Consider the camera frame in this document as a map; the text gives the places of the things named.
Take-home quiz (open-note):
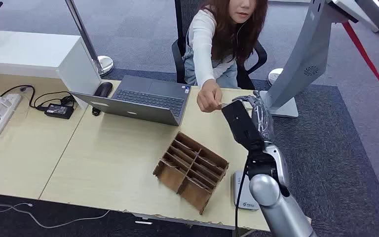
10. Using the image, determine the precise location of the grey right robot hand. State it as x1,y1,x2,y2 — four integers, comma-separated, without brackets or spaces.
232,90,274,143

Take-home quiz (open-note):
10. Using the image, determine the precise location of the person's right hand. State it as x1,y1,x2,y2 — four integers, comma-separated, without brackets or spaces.
196,79,223,114

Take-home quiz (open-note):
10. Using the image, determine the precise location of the white card reader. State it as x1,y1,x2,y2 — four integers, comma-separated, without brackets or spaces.
233,170,261,211

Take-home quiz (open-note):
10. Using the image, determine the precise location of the person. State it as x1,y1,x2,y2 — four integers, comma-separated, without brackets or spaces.
183,0,268,114

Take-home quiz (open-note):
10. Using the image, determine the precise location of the white round stanchion base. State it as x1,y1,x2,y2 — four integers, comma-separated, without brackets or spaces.
267,68,284,86

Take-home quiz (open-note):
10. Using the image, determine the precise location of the dark blue floor rug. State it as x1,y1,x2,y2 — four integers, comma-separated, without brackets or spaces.
103,68,379,237

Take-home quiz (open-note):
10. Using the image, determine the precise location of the grey kiosk stand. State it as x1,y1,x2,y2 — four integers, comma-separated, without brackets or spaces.
259,0,379,119

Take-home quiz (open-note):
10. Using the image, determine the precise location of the brown cardboard divider organizer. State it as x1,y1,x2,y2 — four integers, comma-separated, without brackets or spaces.
152,131,229,216

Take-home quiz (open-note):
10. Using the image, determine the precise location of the black office chair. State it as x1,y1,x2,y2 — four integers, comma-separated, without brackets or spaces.
171,0,268,90

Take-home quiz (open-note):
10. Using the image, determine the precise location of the grey open laptop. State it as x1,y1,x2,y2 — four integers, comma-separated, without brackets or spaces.
70,75,192,127

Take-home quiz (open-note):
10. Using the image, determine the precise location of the red barrier belt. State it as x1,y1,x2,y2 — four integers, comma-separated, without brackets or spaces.
341,22,379,102

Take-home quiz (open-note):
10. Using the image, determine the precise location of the black computer mouse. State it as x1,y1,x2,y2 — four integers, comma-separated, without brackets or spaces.
93,81,114,98

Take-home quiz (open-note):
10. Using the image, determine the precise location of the black laptop power brick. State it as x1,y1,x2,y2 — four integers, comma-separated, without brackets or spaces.
44,103,75,119

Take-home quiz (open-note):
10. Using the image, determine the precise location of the white cabinet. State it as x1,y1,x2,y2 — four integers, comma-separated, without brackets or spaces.
0,30,102,110

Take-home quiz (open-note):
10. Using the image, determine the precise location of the white plug-in charger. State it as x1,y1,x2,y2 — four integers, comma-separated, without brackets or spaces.
0,96,12,117

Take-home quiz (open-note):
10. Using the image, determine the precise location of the white power strip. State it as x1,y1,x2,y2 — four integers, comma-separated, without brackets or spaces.
0,93,22,140

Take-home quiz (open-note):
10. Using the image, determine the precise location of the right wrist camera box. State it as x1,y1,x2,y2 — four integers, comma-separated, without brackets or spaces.
221,100,266,152

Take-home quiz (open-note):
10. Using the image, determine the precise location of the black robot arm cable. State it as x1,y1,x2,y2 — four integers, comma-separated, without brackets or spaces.
234,157,250,237

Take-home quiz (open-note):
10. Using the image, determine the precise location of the chrome stanchion post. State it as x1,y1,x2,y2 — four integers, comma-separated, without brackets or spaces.
64,0,114,77

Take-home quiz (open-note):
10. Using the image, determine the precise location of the black bundled adapter cord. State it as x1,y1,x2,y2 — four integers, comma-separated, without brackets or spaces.
33,91,76,112

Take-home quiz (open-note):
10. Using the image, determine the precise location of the black power cable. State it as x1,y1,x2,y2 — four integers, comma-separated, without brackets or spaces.
0,84,37,109

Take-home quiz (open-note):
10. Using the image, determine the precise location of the white floor cable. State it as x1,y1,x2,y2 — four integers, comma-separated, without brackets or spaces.
0,202,111,230

